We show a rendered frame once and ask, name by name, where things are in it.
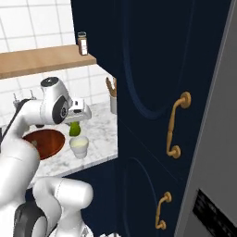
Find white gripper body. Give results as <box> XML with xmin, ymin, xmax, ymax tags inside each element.
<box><xmin>65</xmin><ymin>104</ymin><xmax>93</xmax><ymax>125</ymax></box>

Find grey fridge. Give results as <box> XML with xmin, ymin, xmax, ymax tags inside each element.
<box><xmin>173</xmin><ymin>0</ymin><xmax>237</xmax><ymax>237</ymax></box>

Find green fruit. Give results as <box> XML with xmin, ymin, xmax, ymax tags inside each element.
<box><xmin>69</xmin><ymin>120</ymin><xmax>82</xmax><ymax>138</ymax></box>

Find white utensil pot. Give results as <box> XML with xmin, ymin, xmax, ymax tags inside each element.
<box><xmin>109</xmin><ymin>94</ymin><xmax>119</xmax><ymax>116</ymax></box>

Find wooden utensils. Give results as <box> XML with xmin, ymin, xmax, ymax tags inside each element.
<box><xmin>105</xmin><ymin>76</ymin><xmax>118</xmax><ymax>98</ymax></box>

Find copper sink basin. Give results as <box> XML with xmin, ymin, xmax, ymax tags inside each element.
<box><xmin>21</xmin><ymin>128</ymin><xmax>67</xmax><ymax>161</ymax></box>

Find grey tap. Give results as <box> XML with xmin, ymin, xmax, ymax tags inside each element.
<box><xmin>11</xmin><ymin>89</ymin><xmax>38</xmax><ymax>108</ymax></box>

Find brown spice jar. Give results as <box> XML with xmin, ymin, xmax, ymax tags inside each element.
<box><xmin>76</xmin><ymin>31</ymin><xmax>90</xmax><ymax>56</ymax></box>

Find navy base cupboards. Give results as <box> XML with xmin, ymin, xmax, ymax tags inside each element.
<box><xmin>24</xmin><ymin>156</ymin><xmax>120</xmax><ymax>237</ymax></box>

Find tall navy cupboard door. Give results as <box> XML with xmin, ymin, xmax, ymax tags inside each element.
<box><xmin>115</xmin><ymin>0</ymin><xmax>233</xmax><ymax>188</ymax></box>

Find navy tall cupboard side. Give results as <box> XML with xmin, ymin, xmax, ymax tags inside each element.
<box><xmin>69</xmin><ymin>0</ymin><xmax>124</xmax><ymax>124</ymax></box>

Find short navy cupboard door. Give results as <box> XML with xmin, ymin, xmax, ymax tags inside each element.
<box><xmin>118</xmin><ymin>118</ymin><xmax>190</xmax><ymax>237</ymax></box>

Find wooden wall shelf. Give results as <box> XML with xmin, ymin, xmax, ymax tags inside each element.
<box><xmin>0</xmin><ymin>44</ymin><xmax>98</xmax><ymax>81</ymax></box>

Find long brass door handle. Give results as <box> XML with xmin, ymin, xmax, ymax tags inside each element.
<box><xmin>165</xmin><ymin>91</ymin><xmax>193</xmax><ymax>160</ymax></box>

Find short brass door handle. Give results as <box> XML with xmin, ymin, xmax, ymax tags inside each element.
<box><xmin>154</xmin><ymin>191</ymin><xmax>173</xmax><ymax>231</ymax></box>

